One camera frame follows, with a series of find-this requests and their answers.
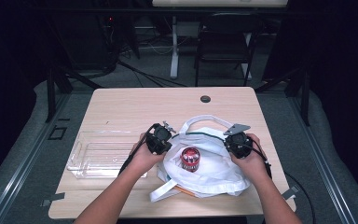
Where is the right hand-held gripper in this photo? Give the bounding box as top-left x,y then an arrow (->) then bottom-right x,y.
223,123 -> 254,160

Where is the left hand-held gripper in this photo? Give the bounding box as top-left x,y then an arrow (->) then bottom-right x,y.
145,120 -> 177,156

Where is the white patterned tote bag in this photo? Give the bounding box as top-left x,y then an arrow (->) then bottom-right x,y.
148,114 -> 253,203

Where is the person's left hand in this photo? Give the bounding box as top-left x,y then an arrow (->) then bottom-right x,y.
129,133 -> 170,177

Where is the person's right hand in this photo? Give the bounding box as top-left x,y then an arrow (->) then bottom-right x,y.
229,133 -> 270,185

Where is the red metal can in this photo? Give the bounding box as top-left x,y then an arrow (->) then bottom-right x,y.
179,147 -> 201,174

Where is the clear plastic tray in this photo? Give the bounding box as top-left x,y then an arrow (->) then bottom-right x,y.
66,130 -> 149,180

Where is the grey tape piece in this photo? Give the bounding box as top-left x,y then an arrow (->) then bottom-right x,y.
281,185 -> 301,201
40,192 -> 66,208

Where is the white desk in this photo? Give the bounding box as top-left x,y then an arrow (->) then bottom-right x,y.
151,0 -> 291,80

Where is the black folding chair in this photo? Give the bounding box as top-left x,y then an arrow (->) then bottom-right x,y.
193,12 -> 266,88

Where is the dark computer tower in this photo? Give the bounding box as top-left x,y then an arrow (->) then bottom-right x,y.
51,11 -> 117,72

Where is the left hand-held gripper black cable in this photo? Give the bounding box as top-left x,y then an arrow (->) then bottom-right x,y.
117,123 -> 160,177

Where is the hand-held gripper black cable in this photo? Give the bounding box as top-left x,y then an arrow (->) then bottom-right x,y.
117,123 -> 160,177
243,136 -> 317,224

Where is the right hand-held gripper black cable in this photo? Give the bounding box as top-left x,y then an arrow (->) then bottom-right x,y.
243,136 -> 317,224

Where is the black floor cable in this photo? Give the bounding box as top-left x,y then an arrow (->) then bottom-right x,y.
117,60 -> 188,89

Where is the black metal frame strut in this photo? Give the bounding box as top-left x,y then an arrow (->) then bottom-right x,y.
44,65 -> 103,124
254,66 -> 312,127

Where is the aluminium floor rail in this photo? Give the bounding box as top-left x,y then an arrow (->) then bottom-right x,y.
0,92 -> 73,224
286,92 -> 358,224

